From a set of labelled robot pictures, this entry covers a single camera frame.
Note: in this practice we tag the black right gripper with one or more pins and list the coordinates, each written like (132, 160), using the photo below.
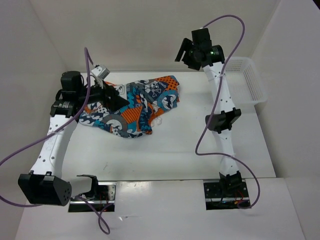
(185, 47)

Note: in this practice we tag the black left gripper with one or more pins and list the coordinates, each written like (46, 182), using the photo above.
(115, 102)

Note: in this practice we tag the colourful patterned shorts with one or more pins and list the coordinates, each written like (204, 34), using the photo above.
(147, 100)

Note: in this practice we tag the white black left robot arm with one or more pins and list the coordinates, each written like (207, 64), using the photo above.
(43, 185)

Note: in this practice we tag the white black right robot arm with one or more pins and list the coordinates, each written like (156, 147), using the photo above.
(221, 120)

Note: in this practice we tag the white plastic basket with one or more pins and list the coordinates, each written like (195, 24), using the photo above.
(244, 82)

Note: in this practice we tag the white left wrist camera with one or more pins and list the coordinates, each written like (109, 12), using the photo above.
(100, 72)

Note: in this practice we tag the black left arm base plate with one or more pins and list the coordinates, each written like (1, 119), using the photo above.
(102, 201)

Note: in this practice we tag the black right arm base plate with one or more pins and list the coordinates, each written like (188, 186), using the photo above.
(218, 199)

